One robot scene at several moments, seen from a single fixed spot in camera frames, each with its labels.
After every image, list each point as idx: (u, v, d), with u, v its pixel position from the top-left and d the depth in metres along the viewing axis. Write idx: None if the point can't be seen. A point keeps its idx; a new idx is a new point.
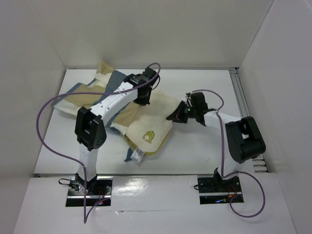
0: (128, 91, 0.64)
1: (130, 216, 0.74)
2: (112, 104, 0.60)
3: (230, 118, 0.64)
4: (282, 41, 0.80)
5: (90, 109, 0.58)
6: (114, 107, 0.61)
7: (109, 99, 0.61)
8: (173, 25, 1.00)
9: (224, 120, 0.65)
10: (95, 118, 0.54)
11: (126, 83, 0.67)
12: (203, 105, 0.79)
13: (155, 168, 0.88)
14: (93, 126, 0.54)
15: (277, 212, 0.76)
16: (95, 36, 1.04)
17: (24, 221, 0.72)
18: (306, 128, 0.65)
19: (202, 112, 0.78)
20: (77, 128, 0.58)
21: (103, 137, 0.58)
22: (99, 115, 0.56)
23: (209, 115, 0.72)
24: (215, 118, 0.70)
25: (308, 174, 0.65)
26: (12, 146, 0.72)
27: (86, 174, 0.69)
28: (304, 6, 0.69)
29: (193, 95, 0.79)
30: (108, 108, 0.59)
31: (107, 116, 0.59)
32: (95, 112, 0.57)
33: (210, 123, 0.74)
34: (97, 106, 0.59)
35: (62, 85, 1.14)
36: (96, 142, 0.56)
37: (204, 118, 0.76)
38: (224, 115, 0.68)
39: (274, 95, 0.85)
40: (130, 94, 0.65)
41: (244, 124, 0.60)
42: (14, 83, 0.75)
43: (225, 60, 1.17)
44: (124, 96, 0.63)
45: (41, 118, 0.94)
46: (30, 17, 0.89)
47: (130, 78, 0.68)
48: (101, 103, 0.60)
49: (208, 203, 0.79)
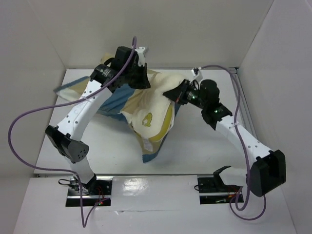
0: (97, 93, 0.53)
1: (130, 216, 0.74)
2: (80, 115, 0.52)
3: (256, 146, 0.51)
4: (282, 41, 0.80)
5: (57, 126, 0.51)
6: (83, 119, 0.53)
7: (76, 110, 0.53)
8: (173, 24, 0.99)
9: (247, 146, 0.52)
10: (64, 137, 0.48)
11: (94, 81, 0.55)
12: (214, 101, 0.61)
13: (155, 168, 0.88)
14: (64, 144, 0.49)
15: (277, 213, 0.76)
16: (95, 36, 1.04)
17: (24, 221, 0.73)
18: (306, 129, 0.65)
19: (213, 113, 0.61)
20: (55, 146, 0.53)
21: (84, 148, 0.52)
22: (67, 135, 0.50)
23: (227, 126, 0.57)
24: (233, 133, 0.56)
25: (308, 175, 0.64)
26: (11, 146, 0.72)
27: (78, 179, 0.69)
28: (304, 6, 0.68)
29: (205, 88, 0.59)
30: (77, 122, 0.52)
31: (79, 130, 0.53)
32: (63, 131, 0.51)
33: (222, 130, 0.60)
34: (64, 122, 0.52)
35: (62, 85, 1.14)
36: (75, 157, 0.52)
37: (217, 126, 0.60)
38: (245, 135, 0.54)
39: (274, 95, 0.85)
40: (101, 95, 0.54)
41: (270, 156, 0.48)
42: (14, 83, 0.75)
43: (225, 60, 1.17)
44: (92, 101, 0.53)
45: (41, 118, 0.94)
46: (29, 17, 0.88)
47: (97, 73, 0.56)
48: (67, 117, 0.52)
49: (208, 202, 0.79)
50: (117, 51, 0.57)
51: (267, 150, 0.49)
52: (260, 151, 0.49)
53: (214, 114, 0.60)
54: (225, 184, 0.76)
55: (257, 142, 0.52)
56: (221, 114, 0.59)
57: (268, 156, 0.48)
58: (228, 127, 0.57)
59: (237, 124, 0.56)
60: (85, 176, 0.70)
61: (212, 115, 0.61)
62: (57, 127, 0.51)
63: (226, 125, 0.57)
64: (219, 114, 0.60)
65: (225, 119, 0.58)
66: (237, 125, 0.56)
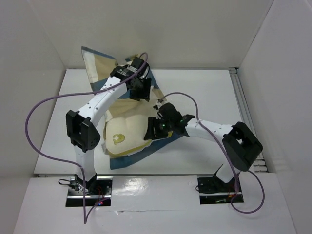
0: (117, 87, 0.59)
1: (130, 216, 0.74)
2: (101, 103, 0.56)
3: (220, 127, 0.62)
4: (282, 41, 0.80)
5: (79, 111, 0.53)
6: (103, 107, 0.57)
7: (97, 98, 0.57)
8: (173, 25, 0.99)
9: (214, 132, 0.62)
10: (85, 121, 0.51)
11: (113, 77, 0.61)
12: (176, 115, 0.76)
13: (155, 168, 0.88)
14: (83, 129, 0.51)
15: (277, 212, 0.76)
16: (95, 36, 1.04)
17: (25, 221, 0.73)
18: (306, 128, 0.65)
19: (179, 123, 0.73)
20: (69, 131, 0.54)
21: (97, 137, 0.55)
22: (87, 118, 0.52)
23: (193, 126, 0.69)
24: (201, 129, 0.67)
25: (307, 174, 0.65)
26: (11, 146, 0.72)
27: (84, 175, 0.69)
28: (304, 6, 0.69)
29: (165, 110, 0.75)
30: (97, 107, 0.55)
31: (97, 116, 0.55)
32: (83, 115, 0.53)
33: (194, 132, 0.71)
34: (85, 107, 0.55)
35: (61, 85, 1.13)
36: (89, 143, 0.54)
37: (187, 130, 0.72)
38: (210, 124, 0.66)
39: (274, 95, 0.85)
40: (119, 89, 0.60)
41: (236, 130, 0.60)
42: (14, 83, 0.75)
43: (225, 60, 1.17)
44: (112, 92, 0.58)
45: (41, 118, 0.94)
46: (29, 17, 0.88)
47: (117, 71, 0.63)
48: (88, 104, 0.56)
49: (208, 202, 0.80)
50: (133, 60, 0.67)
51: (231, 126, 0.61)
52: (226, 129, 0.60)
53: (181, 123, 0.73)
54: (225, 182, 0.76)
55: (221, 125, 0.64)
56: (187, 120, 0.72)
57: (233, 130, 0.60)
58: (195, 126, 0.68)
59: (200, 121, 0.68)
60: (87, 174, 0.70)
61: (179, 126, 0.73)
62: (78, 112, 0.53)
63: (193, 125, 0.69)
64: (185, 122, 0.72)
65: (191, 123, 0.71)
66: (201, 121, 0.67)
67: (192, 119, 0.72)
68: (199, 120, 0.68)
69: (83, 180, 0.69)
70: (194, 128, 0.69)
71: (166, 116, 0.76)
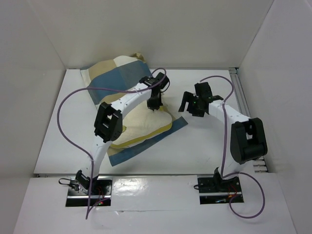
0: (144, 90, 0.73)
1: (130, 216, 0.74)
2: (130, 101, 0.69)
3: (237, 116, 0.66)
4: (282, 41, 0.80)
5: (112, 104, 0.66)
6: (131, 105, 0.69)
7: (127, 97, 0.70)
8: (173, 25, 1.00)
9: (230, 117, 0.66)
10: (116, 113, 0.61)
11: (142, 83, 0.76)
12: (207, 93, 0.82)
13: (155, 168, 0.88)
14: (113, 119, 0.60)
15: (277, 212, 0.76)
16: (95, 36, 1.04)
17: (25, 220, 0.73)
18: (306, 128, 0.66)
19: (206, 99, 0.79)
20: (96, 122, 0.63)
21: (120, 130, 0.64)
22: (118, 109, 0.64)
23: (216, 106, 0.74)
24: (221, 111, 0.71)
25: (307, 174, 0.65)
26: (12, 146, 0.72)
27: (92, 172, 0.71)
28: (304, 6, 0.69)
29: (199, 85, 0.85)
30: (127, 104, 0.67)
31: (125, 111, 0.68)
32: (116, 107, 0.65)
33: (214, 112, 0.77)
34: (117, 102, 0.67)
35: (61, 85, 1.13)
36: (113, 135, 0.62)
37: (208, 108, 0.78)
38: (230, 110, 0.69)
39: (275, 95, 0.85)
40: (145, 94, 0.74)
41: (250, 125, 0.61)
42: (14, 84, 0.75)
43: (225, 60, 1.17)
44: (140, 95, 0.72)
45: (41, 117, 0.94)
46: (29, 17, 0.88)
47: (145, 80, 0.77)
48: (120, 100, 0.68)
49: (208, 202, 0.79)
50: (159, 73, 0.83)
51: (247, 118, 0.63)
52: (242, 119, 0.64)
53: (207, 98, 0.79)
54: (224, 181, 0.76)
55: (239, 113, 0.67)
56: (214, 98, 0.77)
57: (247, 122, 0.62)
58: (217, 106, 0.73)
59: (224, 104, 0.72)
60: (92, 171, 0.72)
61: (205, 100, 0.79)
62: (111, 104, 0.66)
63: (216, 105, 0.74)
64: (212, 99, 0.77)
65: (214, 102, 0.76)
66: (224, 104, 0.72)
67: (219, 99, 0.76)
68: (223, 102, 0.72)
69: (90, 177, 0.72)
70: (216, 109, 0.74)
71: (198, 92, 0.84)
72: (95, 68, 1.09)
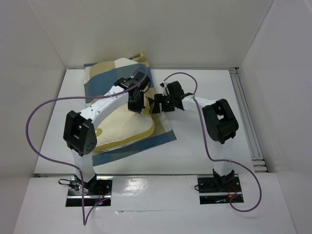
0: (120, 94, 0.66)
1: (130, 216, 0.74)
2: (103, 107, 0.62)
3: (206, 101, 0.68)
4: (283, 41, 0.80)
5: (81, 112, 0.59)
6: (105, 111, 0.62)
7: (99, 103, 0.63)
8: (173, 24, 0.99)
9: (201, 104, 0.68)
10: (86, 122, 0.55)
11: (117, 87, 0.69)
12: (180, 91, 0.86)
13: (156, 168, 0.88)
14: (83, 129, 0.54)
15: (277, 212, 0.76)
16: (95, 35, 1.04)
17: (25, 221, 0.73)
18: (306, 128, 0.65)
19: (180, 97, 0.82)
20: (66, 133, 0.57)
21: (93, 142, 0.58)
22: (88, 119, 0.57)
23: (187, 99, 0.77)
24: (192, 103, 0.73)
25: (307, 174, 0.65)
26: (11, 146, 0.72)
27: (82, 175, 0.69)
28: (305, 6, 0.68)
29: (169, 85, 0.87)
30: (99, 111, 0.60)
31: (97, 120, 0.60)
32: (85, 116, 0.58)
33: (188, 107, 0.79)
34: (87, 109, 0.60)
35: (61, 85, 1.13)
36: (86, 146, 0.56)
37: (182, 103, 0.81)
38: (200, 98, 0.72)
39: (274, 95, 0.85)
40: (121, 98, 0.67)
41: (218, 106, 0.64)
42: (14, 84, 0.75)
43: (225, 60, 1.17)
44: (115, 99, 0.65)
45: (41, 117, 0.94)
46: (29, 16, 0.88)
47: (121, 82, 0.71)
48: (91, 107, 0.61)
49: (208, 202, 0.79)
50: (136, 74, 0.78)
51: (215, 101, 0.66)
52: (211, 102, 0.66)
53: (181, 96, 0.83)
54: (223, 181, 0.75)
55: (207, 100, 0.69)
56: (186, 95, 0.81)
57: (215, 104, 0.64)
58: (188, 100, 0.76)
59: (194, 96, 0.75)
60: (86, 175, 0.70)
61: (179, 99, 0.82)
62: (80, 112, 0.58)
63: (187, 99, 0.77)
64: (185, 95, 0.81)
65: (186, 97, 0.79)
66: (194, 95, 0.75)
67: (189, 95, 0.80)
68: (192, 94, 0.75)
69: (82, 182, 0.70)
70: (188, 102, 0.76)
71: (170, 91, 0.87)
72: (94, 68, 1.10)
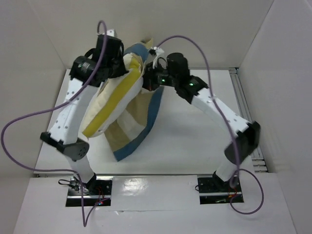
0: (80, 93, 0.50)
1: (130, 216, 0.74)
2: (68, 119, 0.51)
3: (234, 119, 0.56)
4: (283, 41, 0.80)
5: (49, 134, 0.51)
6: (74, 122, 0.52)
7: (64, 113, 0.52)
8: (173, 24, 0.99)
9: (228, 122, 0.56)
10: (57, 147, 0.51)
11: (74, 80, 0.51)
12: (185, 74, 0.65)
13: (155, 168, 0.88)
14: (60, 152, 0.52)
15: (276, 212, 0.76)
16: (95, 35, 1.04)
17: (25, 221, 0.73)
18: (306, 129, 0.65)
19: (187, 87, 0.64)
20: None
21: (85, 147, 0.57)
22: (60, 142, 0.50)
23: (205, 101, 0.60)
24: (212, 108, 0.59)
25: (307, 174, 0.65)
26: (11, 146, 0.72)
27: (80, 178, 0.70)
28: (305, 7, 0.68)
29: (174, 61, 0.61)
30: (66, 126, 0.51)
31: (71, 133, 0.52)
32: (55, 137, 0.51)
33: (199, 106, 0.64)
34: (54, 127, 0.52)
35: (62, 85, 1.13)
36: (78, 156, 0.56)
37: (193, 99, 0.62)
38: (223, 107, 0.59)
39: (275, 95, 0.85)
40: (85, 95, 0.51)
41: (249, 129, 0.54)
42: (15, 84, 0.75)
43: (225, 60, 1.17)
44: (77, 103, 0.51)
45: (41, 117, 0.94)
46: (29, 16, 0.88)
47: (76, 69, 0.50)
48: (57, 122, 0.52)
49: (208, 202, 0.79)
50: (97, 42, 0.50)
51: (247, 124, 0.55)
52: (241, 126, 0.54)
53: (189, 87, 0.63)
54: (224, 181, 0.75)
55: (235, 115, 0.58)
56: (196, 88, 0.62)
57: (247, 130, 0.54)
58: (206, 102, 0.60)
59: (214, 97, 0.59)
60: (84, 177, 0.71)
61: (186, 88, 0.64)
62: (49, 134, 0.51)
63: (204, 100, 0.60)
64: (194, 88, 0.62)
65: (203, 95, 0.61)
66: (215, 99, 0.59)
67: (204, 88, 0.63)
68: (213, 97, 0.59)
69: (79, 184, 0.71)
70: (204, 105, 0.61)
71: (173, 68, 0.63)
72: None
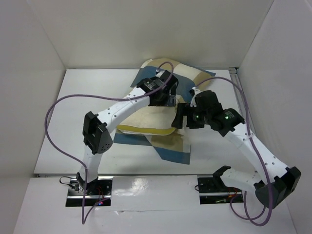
0: (140, 98, 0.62)
1: (130, 216, 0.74)
2: (121, 111, 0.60)
3: (273, 163, 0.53)
4: (283, 41, 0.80)
5: (98, 115, 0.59)
6: (122, 115, 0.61)
7: (118, 105, 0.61)
8: (173, 25, 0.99)
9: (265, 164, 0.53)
10: (100, 126, 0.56)
11: (139, 88, 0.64)
12: (217, 107, 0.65)
13: (156, 168, 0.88)
14: (97, 133, 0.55)
15: (277, 213, 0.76)
16: (95, 35, 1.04)
17: (24, 221, 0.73)
18: (306, 128, 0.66)
19: (222, 119, 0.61)
20: (84, 131, 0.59)
21: (108, 143, 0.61)
22: (104, 123, 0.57)
23: (241, 139, 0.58)
24: (248, 146, 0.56)
25: (307, 174, 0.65)
26: (11, 146, 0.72)
27: (87, 175, 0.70)
28: (304, 6, 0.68)
29: (201, 96, 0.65)
30: (115, 115, 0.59)
31: (114, 123, 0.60)
32: (101, 119, 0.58)
33: (234, 141, 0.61)
34: (104, 112, 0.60)
35: (62, 85, 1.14)
36: (100, 148, 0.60)
37: (229, 134, 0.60)
38: (262, 149, 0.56)
39: (275, 95, 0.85)
40: (143, 101, 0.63)
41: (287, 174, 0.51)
42: (14, 84, 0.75)
43: (225, 60, 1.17)
44: (134, 103, 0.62)
45: (41, 117, 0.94)
46: (29, 17, 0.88)
47: (144, 83, 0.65)
48: (108, 109, 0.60)
49: (208, 202, 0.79)
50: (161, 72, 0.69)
51: (285, 170, 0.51)
52: (279, 170, 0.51)
53: (224, 119, 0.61)
54: (226, 185, 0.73)
55: (273, 158, 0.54)
56: (233, 121, 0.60)
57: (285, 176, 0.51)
58: (243, 140, 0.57)
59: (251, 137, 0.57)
60: (89, 176, 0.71)
61: (221, 120, 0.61)
62: (97, 115, 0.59)
63: (241, 137, 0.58)
64: (230, 122, 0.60)
65: (239, 130, 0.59)
66: (252, 137, 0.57)
67: (241, 124, 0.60)
68: (251, 135, 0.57)
69: (85, 182, 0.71)
70: (240, 142, 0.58)
71: (203, 106, 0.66)
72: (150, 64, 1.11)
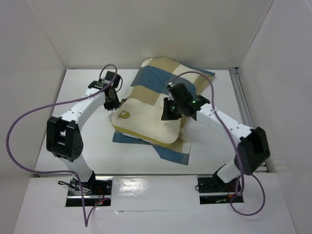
0: (97, 94, 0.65)
1: (130, 216, 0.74)
2: (83, 108, 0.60)
3: (237, 127, 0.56)
4: (283, 41, 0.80)
5: (62, 117, 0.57)
6: (86, 112, 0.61)
7: (79, 105, 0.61)
8: (172, 25, 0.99)
9: (230, 130, 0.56)
10: (70, 124, 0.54)
11: (91, 88, 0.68)
12: (187, 96, 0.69)
13: (156, 168, 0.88)
14: (68, 132, 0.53)
15: (277, 212, 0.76)
16: (95, 35, 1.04)
17: (24, 221, 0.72)
18: (306, 128, 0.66)
19: (190, 104, 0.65)
20: (48, 143, 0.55)
21: (80, 144, 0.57)
22: (72, 121, 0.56)
23: (207, 115, 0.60)
24: (214, 120, 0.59)
25: (307, 174, 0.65)
26: (11, 146, 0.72)
27: (79, 177, 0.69)
28: (305, 6, 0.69)
29: (173, 87, 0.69)
30: (81, 112, 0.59)
31: (80, 121, 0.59)
32: (68, 118, 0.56)
33: (203, 120, 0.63)
34: (68, 112, 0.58)
35: (62, 85, 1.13)
36: (74, 151, 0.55)
37: (197, 115, 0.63)
38: (226, 119, 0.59)
39: (274, 95, 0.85)
40: (99, 97, 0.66)
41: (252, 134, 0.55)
42: (14, 84, 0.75)
43: (225, 60, 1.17)
44: (93, 100, 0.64)
45: (41, 117, 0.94)
46: (29, 17, 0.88)
47: (94, 84, 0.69)
48: (70, 109, 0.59)
49: (208, 202, 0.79)
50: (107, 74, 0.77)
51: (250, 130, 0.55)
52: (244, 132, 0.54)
53: (192, 104, 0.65)
54: (224, 181, 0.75)
55: (237, 124, 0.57)
56: (200, 104, 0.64)
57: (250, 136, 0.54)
58: (208, 115, 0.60)
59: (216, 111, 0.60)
60: (83, 176, 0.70)
61: (190, 105, 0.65)
62: (61, 117, 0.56)
63: (206, 114, 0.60)
64: (197, 104, 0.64)
65: (204, 109, 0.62)
66: (216, 111, 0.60)
67: (206, 104, 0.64)
68: (215, 109, 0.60)
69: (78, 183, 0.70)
70: (207, 118, 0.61)
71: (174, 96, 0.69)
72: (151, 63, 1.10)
